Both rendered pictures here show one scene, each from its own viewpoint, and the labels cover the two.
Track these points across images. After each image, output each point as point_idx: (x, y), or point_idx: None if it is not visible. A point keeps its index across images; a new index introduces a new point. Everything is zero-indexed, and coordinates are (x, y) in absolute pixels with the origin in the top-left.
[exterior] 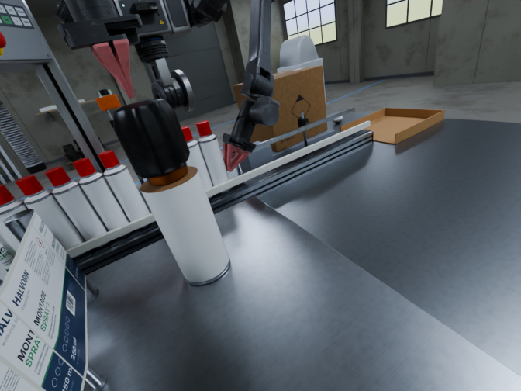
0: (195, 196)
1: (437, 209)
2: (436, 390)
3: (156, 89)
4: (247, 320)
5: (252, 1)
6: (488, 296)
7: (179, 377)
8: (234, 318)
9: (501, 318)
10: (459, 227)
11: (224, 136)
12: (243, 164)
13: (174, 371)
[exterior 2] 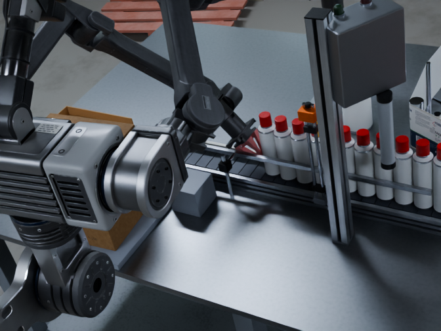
0: None
1: (247, 91)
2: None
3: (102, 259)
4: (372, 98)
5: (124, 46)
6: (306, 73)
7: (405, 100)
8: (375, 101)
9: None
10: (262, 84)
11: (243, 136)
12: (205, 199)
13: (405, 102)
